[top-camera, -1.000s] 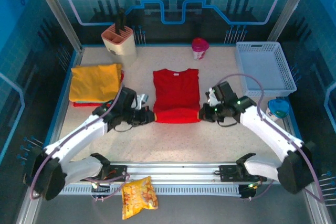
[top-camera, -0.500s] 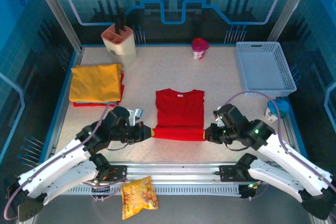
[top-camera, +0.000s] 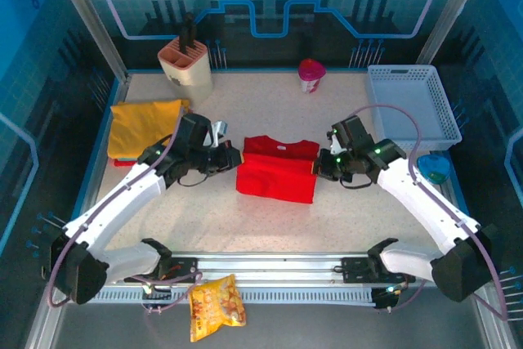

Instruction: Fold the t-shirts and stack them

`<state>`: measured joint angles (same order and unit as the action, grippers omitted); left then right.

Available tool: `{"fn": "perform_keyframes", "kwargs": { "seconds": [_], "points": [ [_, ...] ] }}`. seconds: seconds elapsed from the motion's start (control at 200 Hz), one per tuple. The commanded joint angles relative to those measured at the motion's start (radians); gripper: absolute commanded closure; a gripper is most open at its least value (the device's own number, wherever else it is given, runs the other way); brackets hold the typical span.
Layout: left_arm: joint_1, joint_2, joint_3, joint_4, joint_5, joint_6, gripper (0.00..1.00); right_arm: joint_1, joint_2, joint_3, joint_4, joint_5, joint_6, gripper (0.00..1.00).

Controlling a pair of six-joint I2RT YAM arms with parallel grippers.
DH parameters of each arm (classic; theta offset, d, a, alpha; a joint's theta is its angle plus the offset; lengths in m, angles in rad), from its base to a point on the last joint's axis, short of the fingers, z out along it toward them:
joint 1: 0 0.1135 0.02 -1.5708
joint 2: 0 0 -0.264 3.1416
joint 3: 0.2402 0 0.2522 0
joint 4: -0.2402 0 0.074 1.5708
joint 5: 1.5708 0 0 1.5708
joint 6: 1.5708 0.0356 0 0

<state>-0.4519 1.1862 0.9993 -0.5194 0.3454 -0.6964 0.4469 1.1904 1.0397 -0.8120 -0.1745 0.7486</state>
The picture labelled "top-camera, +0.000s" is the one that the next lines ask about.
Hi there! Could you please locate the yellow snack bag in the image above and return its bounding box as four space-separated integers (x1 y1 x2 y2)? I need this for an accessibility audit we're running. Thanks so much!
189 274 248 343

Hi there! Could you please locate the blue lidded cup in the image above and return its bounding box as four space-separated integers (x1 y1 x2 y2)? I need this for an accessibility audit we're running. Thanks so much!
416 154 452 184

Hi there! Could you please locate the aluminium mounting rail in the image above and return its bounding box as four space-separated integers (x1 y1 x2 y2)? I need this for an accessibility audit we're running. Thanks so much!
97 253 434 285

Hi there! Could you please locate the black knife handle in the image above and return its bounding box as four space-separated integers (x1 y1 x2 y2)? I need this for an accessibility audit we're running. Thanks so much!
179 11 199 56

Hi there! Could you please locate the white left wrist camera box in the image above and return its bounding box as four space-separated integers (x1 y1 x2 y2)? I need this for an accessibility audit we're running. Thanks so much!
203 119 228 148

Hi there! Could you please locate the pink lidded cup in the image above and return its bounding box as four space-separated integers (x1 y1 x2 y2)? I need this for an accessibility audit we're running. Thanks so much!
297 58 327 95

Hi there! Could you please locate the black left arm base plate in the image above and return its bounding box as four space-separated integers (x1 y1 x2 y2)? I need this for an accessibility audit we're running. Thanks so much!
161 257 199 284

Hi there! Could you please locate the bright red t-shirt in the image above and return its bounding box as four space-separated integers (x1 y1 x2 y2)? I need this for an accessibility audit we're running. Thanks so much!
235 135 320 206

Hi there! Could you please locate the yellow folded t-shirt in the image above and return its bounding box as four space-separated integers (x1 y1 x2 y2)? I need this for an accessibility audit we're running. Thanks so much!
107 98 191 160

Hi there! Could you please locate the slotted grey cable duct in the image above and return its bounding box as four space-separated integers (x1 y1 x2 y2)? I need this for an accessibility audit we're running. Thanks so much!
92 287 378 306

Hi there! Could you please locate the pink and beige knife block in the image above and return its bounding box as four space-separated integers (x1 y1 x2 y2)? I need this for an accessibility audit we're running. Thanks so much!
157 36 214 101

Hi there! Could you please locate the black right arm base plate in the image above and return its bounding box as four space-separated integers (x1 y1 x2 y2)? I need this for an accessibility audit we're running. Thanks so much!
341 256 417 284

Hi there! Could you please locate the white plastic mesh basket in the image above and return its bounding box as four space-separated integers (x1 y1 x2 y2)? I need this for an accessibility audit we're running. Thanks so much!
366 65 464 152

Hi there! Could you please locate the aluminium frame post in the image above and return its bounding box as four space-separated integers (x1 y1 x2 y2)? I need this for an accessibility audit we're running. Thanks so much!
44 0 130 83
415 0 491 66

